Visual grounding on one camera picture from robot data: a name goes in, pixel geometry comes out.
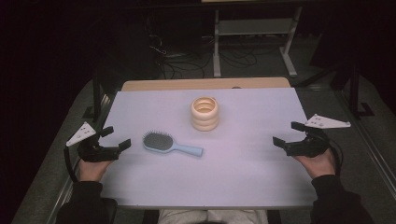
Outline wooden table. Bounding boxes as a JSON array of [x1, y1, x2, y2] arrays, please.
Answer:
[[120, 77, 292, 92]]

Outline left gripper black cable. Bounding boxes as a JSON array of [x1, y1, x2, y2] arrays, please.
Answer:
[[64, 146, 80, 184]]

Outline blue hairbrush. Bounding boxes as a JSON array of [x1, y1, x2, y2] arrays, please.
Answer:
[[142, 131, 205, 158]]

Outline person's right hand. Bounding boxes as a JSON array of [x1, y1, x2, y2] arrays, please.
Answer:
[[293, 148, 337, 180]]

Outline cream ribbed holder cup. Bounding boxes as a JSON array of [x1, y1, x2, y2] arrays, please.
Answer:
[[190, 96, 219, 133]]

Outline dark metal stand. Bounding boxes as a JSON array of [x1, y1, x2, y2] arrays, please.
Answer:
[[83, 66, 108, 124], [348, 62, 376, 119]]

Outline person's left hand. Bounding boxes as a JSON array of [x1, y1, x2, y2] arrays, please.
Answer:
[[78, 157, 114, 183]]

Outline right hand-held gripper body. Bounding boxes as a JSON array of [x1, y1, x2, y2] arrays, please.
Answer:
[[284, 113, 352, 158]]

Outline person's legs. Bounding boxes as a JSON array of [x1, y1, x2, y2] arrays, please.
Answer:
[[157, 208, 269, 224]]

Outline metal floor rail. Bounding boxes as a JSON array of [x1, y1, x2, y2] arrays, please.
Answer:
[[335, 90, 396, 200], [46, 92, 117, 224]]

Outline grey metal desk frame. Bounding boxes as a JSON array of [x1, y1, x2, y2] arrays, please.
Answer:
[[213, 6, 304, 78]]

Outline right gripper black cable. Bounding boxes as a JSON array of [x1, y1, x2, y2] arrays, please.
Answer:
[[326, 138, 345, 177]]

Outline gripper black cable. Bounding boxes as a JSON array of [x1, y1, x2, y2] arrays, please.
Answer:
[[64, 146, 80, 184], [326, 138, 345, 177]]

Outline lavender table sheet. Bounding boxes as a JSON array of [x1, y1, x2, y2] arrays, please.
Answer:
[[98, 87, 318, 208]]

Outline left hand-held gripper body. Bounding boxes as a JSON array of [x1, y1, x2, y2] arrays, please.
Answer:
[[65, 121, 121, 163]]

